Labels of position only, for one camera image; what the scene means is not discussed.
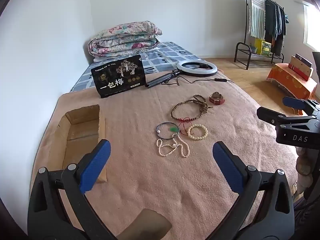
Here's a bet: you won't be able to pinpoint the white pearl necklace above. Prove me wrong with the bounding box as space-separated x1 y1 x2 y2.
156 137 191 159

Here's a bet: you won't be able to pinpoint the brown bead necklace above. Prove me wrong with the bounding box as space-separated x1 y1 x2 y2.
171 94 214 123

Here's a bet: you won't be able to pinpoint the yellow box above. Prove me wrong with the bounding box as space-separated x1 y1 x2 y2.
254 38 273 56

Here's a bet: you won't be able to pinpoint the dark hanging clothes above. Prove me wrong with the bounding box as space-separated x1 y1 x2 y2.
264 0 290 56

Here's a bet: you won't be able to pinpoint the orange cloth covered table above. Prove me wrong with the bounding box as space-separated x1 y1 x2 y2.
267 63 318 101

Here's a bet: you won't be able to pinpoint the window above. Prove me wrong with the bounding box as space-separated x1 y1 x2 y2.
303 4 320 53

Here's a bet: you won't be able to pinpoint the green jade pendant red string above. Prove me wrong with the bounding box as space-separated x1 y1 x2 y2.
169 118 195 136

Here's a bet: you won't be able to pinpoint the red strap wristwatch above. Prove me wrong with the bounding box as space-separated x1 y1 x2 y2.
209 92 226 105

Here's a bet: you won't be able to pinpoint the tan wooden box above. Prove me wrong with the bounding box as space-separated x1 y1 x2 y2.
290 53 314 80

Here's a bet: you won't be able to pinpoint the tan blanket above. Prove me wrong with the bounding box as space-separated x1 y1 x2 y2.
30 69 304 240

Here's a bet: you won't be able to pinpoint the person's dark trousers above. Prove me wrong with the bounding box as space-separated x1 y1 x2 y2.
294 177 320 240

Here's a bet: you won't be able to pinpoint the folded floral quilt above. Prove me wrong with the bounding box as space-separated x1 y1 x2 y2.
88 20 163 58

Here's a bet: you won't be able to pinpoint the white ring light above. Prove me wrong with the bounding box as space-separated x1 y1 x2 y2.
176 60 219 78

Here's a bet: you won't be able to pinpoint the blue checked bed sheet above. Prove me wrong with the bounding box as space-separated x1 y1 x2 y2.
70 41 201 93

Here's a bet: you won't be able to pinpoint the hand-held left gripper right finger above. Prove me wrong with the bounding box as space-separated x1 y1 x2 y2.
212 141 295 240

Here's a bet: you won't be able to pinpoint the black metal clothes rack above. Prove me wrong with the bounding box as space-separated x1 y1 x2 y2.
234 0 286 70

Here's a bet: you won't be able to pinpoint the red flat box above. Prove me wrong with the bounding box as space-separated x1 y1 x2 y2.
288 64 311 81

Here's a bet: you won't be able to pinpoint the black ring light cable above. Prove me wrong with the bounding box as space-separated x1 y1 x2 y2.
175 76 228 86

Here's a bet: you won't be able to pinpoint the cream bead bracelet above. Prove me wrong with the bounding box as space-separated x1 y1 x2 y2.
187 124 209 141

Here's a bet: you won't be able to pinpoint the black printed snack bag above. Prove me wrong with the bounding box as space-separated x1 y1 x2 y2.
90 54 147 99

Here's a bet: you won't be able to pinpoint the cardboard box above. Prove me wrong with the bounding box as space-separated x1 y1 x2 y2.
47 104 108 183

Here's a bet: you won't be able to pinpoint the black folded tripod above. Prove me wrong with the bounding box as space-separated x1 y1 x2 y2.
146 69 181 88

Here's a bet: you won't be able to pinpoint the striped hanging cloth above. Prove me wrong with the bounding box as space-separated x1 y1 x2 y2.
247 0 267 38

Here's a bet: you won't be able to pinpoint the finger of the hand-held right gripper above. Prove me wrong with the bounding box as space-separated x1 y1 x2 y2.
282 97 317 116
257 107 288 127

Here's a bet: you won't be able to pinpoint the person's right hand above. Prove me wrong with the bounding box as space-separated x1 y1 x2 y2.
295 145 314 201

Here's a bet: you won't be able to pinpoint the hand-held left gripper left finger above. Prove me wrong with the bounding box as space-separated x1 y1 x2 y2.
27 139 118 240

